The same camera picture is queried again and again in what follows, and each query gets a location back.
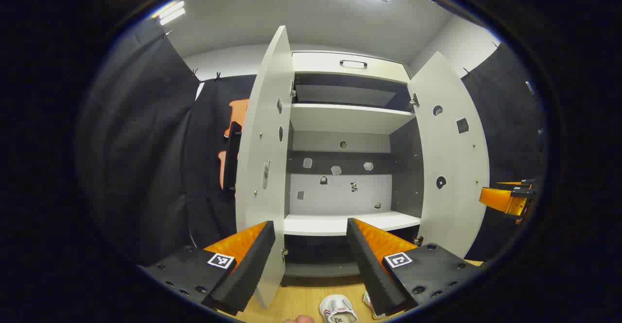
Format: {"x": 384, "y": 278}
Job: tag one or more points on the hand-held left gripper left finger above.
{"x": 252, "y": 264}

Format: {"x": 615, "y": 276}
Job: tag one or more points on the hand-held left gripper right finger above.
{"x": 369, "y": 269}

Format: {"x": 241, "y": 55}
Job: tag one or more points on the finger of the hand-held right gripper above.
{"x": 522, "y": 184}
{"x": 500, "y": 199}

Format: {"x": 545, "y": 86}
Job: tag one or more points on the white canvas shoe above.
{"x": 335, "y": 308}
{"x": 368, "y": 303}

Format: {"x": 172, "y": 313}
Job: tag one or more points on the shoe cabinet door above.
{"x": 452, "y": 167}
{"x": 260, "y": 167}

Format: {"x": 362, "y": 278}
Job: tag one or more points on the black backdrop cloth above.
{"x": 146, "y": 143}

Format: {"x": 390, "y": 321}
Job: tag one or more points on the small ceiling light panel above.
{"x": 172, "y": 14}

